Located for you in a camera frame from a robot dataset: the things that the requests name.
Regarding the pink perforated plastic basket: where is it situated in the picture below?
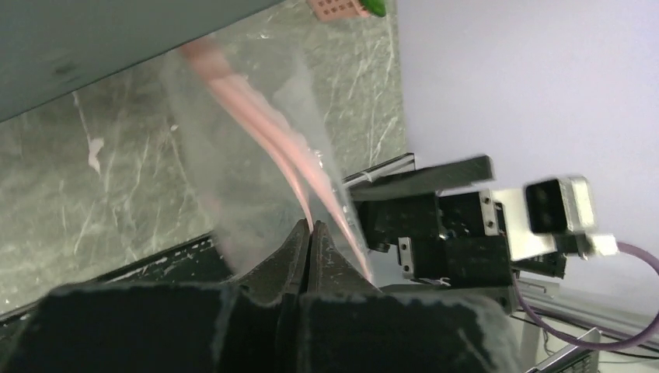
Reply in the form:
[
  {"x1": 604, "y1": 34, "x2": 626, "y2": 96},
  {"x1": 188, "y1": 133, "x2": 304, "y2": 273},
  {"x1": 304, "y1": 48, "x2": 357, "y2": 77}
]
[{"x1": 306, "y1": 0, "x2": 370, "y2": 22}]

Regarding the clear zip top bag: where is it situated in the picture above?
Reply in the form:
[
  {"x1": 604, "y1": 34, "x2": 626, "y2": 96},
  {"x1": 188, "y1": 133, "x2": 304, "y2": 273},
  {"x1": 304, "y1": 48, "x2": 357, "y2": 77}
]
[{"x1": 163, "y1": 37, "x2": 375, "y2": 281}]

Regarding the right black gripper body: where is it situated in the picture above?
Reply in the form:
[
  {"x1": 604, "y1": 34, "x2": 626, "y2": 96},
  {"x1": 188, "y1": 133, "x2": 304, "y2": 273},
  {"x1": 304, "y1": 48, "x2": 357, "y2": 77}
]
[{"x1": 357, "y1": 191, "x2": 513, "y2": 288}]

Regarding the dark tilted monitor panel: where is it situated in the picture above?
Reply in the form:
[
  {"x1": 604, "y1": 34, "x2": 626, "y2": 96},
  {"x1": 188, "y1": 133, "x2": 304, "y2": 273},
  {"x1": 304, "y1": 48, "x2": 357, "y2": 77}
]
[{"x1": 1, "y1": 0, "x2": 277, "y2": 120}]

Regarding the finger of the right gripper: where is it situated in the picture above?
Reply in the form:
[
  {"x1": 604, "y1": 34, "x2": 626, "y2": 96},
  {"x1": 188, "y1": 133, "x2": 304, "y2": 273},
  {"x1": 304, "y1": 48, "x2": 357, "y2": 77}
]
[{"x1": 350, "y1": 155, "x2": 494, "y2": 201}]

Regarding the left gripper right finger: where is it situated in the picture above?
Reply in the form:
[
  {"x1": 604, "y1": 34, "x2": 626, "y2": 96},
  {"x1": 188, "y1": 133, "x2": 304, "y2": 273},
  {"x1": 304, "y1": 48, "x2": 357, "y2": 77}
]
[{"x1": 309, "y1": 221, "x2": 381, "y2": 295}]

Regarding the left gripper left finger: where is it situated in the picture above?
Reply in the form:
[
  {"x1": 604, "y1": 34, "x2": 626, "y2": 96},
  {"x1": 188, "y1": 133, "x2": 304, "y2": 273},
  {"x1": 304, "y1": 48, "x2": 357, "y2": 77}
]
[{"x1": 227, "y1": 219, "x2": 310, "y2": 304}]

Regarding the orange green mango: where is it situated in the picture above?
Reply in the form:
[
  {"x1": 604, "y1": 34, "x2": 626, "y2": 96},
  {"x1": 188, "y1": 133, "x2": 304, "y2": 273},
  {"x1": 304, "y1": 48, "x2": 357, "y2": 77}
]
[{"x1": 359, "y1": 0, "x2": 387, "y2": 17}]

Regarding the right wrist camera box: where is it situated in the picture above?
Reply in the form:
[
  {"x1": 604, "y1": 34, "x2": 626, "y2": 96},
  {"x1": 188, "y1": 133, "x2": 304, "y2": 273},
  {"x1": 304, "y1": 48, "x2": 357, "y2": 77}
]
[{"x1": 490, "y1": 176, "x2": 619, "y2": 262}]

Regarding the black front rail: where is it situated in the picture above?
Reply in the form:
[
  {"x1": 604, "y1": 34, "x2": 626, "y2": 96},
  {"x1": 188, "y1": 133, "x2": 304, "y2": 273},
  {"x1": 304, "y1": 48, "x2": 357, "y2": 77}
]
[{"x1": 0, "y1": 234, "x2": 232, "y2": 326}]

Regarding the aluminium frame rail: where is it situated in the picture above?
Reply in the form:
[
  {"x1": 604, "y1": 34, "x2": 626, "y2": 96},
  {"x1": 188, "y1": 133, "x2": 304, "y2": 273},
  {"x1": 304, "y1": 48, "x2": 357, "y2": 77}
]
[{"x1": 344, "y1": 154, "x2": 658, "y2": 347}]

